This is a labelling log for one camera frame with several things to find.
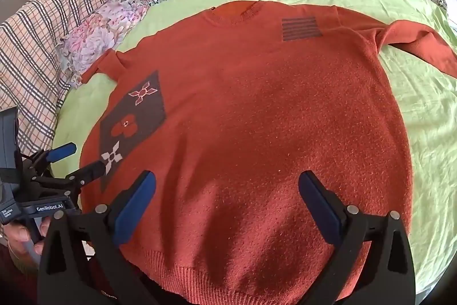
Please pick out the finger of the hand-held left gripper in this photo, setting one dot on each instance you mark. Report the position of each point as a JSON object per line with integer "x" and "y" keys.
{"x": 92, "y": 170}
{"x": 62, "y": 150}

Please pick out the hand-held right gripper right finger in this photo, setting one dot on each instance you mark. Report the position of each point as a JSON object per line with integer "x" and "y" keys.
{"x": 319, "y": 205}

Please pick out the light green bed sheet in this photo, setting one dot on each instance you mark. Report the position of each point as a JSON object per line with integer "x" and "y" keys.
{"x": 421, "y": 112}

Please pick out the person's left hand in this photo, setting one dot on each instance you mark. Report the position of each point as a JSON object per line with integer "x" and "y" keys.
{"x": 16, "y": 235}

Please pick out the orange knit sweater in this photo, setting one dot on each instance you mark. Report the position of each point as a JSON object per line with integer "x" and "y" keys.
{"x": 250, "y": 112}

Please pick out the pink floral ruffled pillow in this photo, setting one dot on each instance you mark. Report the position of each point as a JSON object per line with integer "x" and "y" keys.
{"x": 92, "y": 37}

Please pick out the dark red cloth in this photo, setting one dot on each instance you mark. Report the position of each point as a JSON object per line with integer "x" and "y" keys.
{"x": 19, "y": 278}

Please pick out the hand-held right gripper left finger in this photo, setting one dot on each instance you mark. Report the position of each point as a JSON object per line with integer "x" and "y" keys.
{"x": 137, "y": 205}

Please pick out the beige plaid blanket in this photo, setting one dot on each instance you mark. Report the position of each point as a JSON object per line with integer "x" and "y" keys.
{"x": 35, "y": 40}

